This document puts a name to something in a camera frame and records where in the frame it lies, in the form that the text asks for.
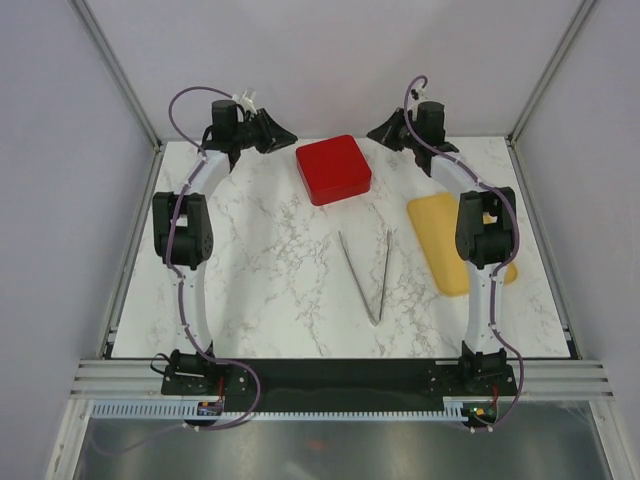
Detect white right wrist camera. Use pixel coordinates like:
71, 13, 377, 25
409, 87, 428, 107

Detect aluminium frame right post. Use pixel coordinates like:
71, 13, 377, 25
505, 0, 601, 147

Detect aluminium frame left post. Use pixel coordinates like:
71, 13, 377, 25
69, 0, 166, 151

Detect aluminium front rail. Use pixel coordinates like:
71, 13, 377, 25
71, 359, 162, 399

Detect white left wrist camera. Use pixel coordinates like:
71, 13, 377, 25
232, 88, 257, 114

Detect red box lid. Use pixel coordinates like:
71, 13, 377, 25
295, 135, 372, 207

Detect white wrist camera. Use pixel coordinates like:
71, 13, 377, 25
409, 87, 428, 107
232, 88, 257, 114

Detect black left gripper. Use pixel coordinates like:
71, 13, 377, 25
233, 111, 298, 157

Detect aluminium frame post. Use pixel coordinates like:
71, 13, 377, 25
505, 0, 601, 147
69, 0, 166, 151

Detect yellow tray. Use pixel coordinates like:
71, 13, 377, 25
405, 192, 519, 299

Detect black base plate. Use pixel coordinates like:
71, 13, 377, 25
161, 359, 517, 412

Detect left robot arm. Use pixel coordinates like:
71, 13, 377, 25
152, 97, 297, 395

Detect metal tongs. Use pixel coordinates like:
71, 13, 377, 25
338, 229, 393, 328

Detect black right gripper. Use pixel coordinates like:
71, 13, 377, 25
366, 109, 421, 153

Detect white slotted cable duct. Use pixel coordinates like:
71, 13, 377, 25
91, 398, 496, 422

